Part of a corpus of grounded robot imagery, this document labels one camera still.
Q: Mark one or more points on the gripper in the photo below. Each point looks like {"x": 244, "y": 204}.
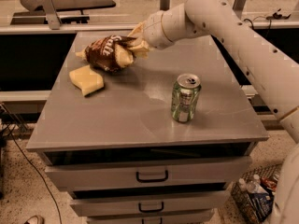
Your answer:
{"x": 153, "y": 29}

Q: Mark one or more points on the brown chip bag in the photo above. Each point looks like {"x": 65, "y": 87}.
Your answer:
{"x": 100, "y": 54}

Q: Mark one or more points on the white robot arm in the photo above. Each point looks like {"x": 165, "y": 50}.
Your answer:
{"x": 273, "y": 74}

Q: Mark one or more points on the yellow sponge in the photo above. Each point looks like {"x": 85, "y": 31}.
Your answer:
{"x": 87, "y": 80}

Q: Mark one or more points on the red snack bag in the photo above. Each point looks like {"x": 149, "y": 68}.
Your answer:
{"x": 271, "y": 182}

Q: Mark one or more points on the blue snack bag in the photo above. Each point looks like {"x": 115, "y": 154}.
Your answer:
{"x": 262, "y": 204}

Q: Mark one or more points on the green soda can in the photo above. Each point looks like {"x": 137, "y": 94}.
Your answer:
{"x": 185, "y": 95}

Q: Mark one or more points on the black office chair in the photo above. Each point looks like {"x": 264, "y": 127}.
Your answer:
{"x": 34, "y": 12}

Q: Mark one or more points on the grey drawer cabinet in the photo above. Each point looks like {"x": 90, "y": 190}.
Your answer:
{"x": 130, "y": 119}

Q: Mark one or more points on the top drawer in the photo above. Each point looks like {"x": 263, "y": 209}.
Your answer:
{"x": 143, "y": 174}

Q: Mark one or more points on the drawer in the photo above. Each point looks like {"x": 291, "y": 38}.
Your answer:
{"x": 149, "y": 204}
{"x": 189, "y": 217}
{"x": 143, "y": 174}

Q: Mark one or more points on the middle drawer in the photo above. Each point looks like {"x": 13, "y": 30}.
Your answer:
{"x": 149, "y": 204}

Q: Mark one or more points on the bottom drawer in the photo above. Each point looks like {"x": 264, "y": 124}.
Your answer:
{"x": 189, "y": 217}

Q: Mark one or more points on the clear plastic bottle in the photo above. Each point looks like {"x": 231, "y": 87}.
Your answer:
{"x": 254, "y": 185}
{"x": 242, "y": 184}

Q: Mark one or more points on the shoe tip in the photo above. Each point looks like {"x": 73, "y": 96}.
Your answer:
{"x": 37, "y": 219}

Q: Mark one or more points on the left metal bracket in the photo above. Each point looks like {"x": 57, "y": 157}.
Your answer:
{"x": 52, "y": 18}

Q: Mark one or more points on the wire basket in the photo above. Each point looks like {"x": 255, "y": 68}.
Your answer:
{"x": 241, "y": 198}

